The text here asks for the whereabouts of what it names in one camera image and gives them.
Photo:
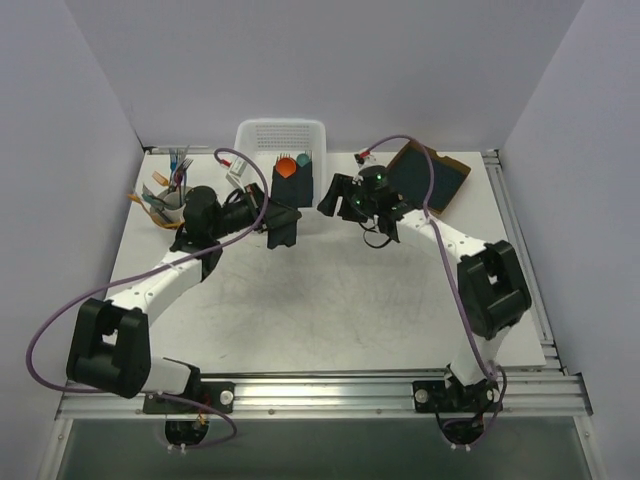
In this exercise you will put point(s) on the aluminium frame rail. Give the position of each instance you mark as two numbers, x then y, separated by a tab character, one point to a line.
535	394

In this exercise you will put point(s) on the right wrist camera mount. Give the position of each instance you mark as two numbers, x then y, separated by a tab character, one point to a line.
365	159

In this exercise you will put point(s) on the gold fork green handle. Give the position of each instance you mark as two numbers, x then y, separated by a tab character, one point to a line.
285	155

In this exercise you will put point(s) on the silver metal fork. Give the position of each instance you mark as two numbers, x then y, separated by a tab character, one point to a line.
179	165

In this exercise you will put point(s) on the orange plastic fork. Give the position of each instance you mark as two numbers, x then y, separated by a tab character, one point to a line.
160	179

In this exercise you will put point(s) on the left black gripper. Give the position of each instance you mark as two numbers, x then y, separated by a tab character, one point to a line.
266	215

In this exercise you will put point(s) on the brown cardboard napkin box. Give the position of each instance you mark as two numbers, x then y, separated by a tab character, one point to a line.
410	176

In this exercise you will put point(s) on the white perforated plastic basket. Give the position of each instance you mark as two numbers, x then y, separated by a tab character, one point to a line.
264	139

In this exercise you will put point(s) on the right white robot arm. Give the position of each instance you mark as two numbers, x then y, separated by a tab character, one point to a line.
486	279

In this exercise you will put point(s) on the dark rolled napkin bundle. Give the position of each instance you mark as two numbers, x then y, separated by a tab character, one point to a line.
305	185

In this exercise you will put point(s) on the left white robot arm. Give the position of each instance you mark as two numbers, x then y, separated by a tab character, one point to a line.
111	346

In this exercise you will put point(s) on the white utensil holder cup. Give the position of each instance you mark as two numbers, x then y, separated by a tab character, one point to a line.
165	209

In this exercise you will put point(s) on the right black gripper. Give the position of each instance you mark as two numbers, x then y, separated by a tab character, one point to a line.
345	198

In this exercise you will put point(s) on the orange plastic spoon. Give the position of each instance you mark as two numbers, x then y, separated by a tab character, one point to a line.
286	167

